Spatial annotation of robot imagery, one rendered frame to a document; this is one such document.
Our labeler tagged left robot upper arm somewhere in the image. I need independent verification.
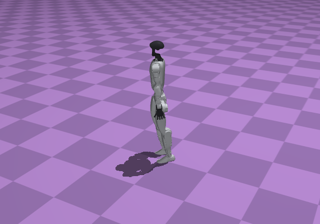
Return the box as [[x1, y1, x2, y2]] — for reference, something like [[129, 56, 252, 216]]
[[151, 63, 161, 90]]

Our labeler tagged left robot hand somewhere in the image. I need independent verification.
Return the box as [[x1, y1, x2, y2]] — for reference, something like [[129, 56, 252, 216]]
[[154, 104, 165, 120]]

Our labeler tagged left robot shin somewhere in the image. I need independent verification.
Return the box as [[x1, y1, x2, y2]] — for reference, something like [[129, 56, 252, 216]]
[[161, 130, 172, 158]]

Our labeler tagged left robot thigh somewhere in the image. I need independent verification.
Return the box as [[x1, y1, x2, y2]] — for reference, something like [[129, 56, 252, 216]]
[[155, 100, 172, 136]]

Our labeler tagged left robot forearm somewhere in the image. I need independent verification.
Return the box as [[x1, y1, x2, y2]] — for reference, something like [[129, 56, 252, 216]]
[[154, 86, 162, 109]]

